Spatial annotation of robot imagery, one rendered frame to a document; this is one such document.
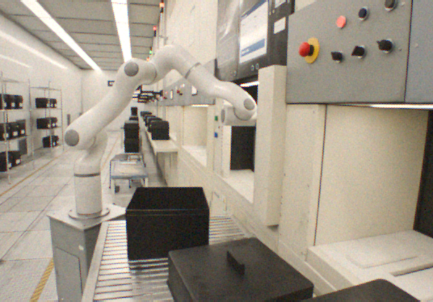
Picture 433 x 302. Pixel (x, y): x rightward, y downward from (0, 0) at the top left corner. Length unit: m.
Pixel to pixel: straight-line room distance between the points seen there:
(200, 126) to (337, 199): 2.38
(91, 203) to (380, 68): 1.22
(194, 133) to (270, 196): 2.22
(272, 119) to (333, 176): 0.26
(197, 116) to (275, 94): 2.23
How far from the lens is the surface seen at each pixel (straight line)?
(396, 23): 0.64
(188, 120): 3.09
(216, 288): 0.70
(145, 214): 0.96
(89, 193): 1.39
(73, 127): 1.32
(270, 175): 0.96
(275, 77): 0.94
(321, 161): 0.84
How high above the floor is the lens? 1.26
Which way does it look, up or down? 8 degrees down
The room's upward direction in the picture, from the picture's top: 2 degrees clockwise
